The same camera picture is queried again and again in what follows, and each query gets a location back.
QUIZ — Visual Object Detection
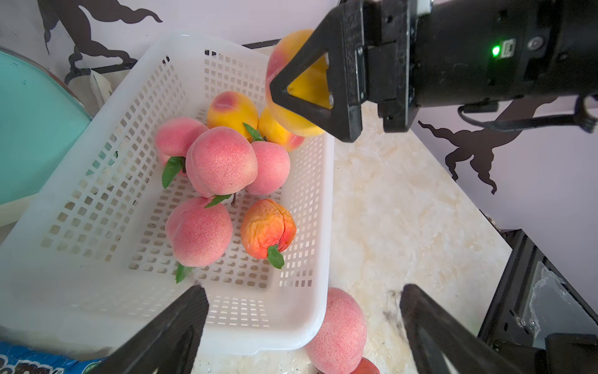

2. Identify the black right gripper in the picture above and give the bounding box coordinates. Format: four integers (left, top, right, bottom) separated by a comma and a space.
269, 1, 417, 143

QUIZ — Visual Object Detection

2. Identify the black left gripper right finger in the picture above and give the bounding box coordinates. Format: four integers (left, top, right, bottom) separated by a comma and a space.
400, 284, 519, 373

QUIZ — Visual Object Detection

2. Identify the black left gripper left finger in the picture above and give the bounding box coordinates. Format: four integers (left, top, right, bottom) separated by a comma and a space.
92, 285, 210, 373

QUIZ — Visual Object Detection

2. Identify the yellow peach front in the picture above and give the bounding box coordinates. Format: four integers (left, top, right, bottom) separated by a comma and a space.
266, 29, 332, 137

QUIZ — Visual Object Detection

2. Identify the yellow peach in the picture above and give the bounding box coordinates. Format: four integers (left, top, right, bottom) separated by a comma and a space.
266, 29, 332, 137
206, 90, 259, 143
257, 108, 305, 152

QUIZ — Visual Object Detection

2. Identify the orange pink peach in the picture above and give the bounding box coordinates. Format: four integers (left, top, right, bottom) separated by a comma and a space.
350, 358, 380, 374

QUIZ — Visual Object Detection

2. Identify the small pink peach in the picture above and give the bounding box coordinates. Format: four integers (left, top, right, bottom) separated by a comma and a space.
245, 141, 291, 196

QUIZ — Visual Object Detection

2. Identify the orange red peach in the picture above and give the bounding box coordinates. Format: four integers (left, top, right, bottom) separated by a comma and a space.
241, 199, 297, 270

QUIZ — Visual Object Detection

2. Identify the pink peach with leaf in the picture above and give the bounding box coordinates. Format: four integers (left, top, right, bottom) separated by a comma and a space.
154, 117, 208, 189

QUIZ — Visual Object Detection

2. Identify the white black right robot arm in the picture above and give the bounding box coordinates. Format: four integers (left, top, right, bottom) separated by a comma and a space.
267, 1, 597, 143

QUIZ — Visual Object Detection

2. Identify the white plastic basket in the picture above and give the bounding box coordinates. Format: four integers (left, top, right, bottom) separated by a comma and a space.
1, 33, 334, 355

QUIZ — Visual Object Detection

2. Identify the blue candy packet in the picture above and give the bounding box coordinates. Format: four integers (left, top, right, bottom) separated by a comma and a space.
0, 342, 104, 374

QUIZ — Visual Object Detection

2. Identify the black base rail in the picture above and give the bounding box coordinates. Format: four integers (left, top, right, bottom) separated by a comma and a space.
478, 230, 597, 373

